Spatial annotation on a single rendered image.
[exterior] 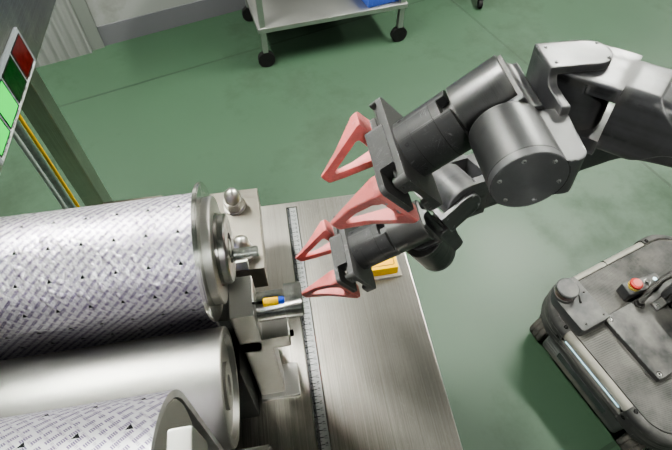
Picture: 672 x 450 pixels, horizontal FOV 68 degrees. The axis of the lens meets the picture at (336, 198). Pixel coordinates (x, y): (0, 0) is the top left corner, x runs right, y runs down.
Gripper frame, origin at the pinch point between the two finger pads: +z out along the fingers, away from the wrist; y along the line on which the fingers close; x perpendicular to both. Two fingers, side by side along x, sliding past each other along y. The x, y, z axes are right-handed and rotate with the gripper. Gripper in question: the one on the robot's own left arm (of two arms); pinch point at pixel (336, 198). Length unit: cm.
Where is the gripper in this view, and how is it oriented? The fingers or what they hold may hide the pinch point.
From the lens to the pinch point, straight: 50.0
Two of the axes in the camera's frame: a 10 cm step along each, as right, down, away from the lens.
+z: -7.6, 4.9, 4.3
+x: -6.3, -3.8, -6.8
